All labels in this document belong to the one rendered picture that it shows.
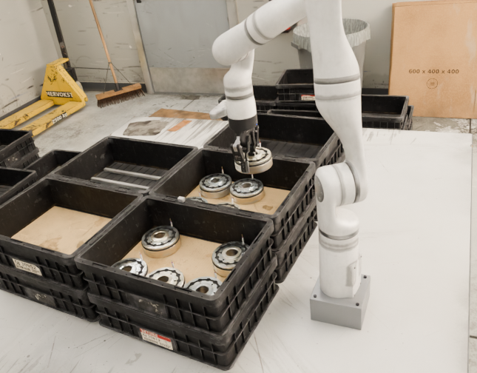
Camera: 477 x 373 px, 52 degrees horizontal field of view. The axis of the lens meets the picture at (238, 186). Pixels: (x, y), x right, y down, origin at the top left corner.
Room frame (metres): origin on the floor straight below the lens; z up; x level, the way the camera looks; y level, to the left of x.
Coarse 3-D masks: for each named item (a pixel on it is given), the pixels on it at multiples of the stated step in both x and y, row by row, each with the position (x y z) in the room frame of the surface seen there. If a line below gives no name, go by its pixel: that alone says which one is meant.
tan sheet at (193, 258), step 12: (192, 240) 1.08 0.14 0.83; (132, 252) 1.06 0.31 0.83; (180, 252) 1.03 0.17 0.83; (192, 252) 1.02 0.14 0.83; (204, 252) 1.01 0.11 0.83; (156, 264) 0.99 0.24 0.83; (168, 264) 0.99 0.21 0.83; (180, 264) 0.98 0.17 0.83; (192, 264) 0.97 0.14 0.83; (204, 264) 0.97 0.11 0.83; (192, 276) 0.93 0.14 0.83; (204, 276) 0.92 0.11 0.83
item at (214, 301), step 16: (192, 208) 1.09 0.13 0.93; (208, 208) 1.07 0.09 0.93; (112, 224) 1.06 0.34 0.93; (272, 224) 0.96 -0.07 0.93; (96, 240) 1.00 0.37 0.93; (256, 240) 0.91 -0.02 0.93; (80, 256) 0.94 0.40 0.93; (96, 272) 0.89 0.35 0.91; (112, 272) 0.86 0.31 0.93; (128, 272) 0.85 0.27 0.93; (240, 272) 0.81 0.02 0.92; (144, 288) 0.82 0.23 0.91; (160, 288) 0.79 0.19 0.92; (176, 288) 0.78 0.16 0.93; (224, 288) 0.76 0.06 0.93; (208, 304) 0.73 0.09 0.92
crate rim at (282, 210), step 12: (192, 156) 1.39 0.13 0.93; (180, 168) 1.31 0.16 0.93; (312, 168) 1.20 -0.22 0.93; (168, 180) 1.25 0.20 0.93; (300, 180) 1.14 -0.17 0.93; (300, 192) 1.12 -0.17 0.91; (204, 204) 1.09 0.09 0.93; (216, 204) 1.08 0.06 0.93; (288, 204) 1.05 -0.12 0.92; (264, 216) 1.00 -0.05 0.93; (276, 216) 0.99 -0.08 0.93
